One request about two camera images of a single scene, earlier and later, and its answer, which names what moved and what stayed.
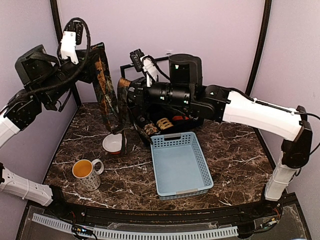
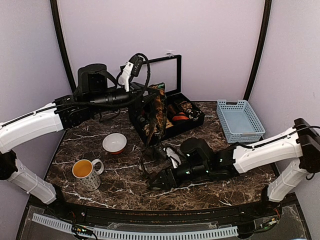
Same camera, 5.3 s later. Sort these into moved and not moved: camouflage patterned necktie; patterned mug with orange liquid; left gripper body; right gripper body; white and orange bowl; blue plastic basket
Moved: left gripper body; blue plastic basket; camouflage patterned necktie; right gripper body
Not moved: patterned mug with orange liquid; white and orange bowl
